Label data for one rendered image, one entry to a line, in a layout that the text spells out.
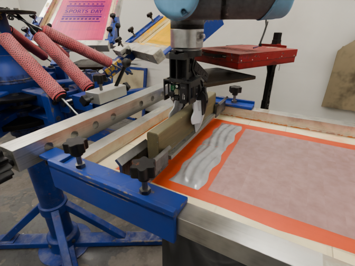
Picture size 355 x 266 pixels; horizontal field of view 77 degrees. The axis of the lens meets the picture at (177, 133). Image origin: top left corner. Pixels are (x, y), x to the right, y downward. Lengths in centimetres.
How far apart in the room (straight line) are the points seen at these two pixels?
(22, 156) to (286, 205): 53
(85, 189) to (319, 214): 43
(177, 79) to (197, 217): 30
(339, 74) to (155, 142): 219
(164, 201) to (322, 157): 44
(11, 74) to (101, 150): 65
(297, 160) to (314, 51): 196
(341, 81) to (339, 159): 185
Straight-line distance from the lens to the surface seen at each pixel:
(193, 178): 49
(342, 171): 65
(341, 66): 250
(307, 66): 254
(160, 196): 39
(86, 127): 62
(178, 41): 52
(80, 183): 48
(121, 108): 70
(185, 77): 52
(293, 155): 65
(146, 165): 36
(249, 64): 150
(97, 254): 162
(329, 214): 50
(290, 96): 260
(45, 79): 87
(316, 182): 57
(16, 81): 113
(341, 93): 253
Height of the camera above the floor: 126
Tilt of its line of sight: 26 degrees down
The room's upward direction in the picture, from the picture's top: straight up
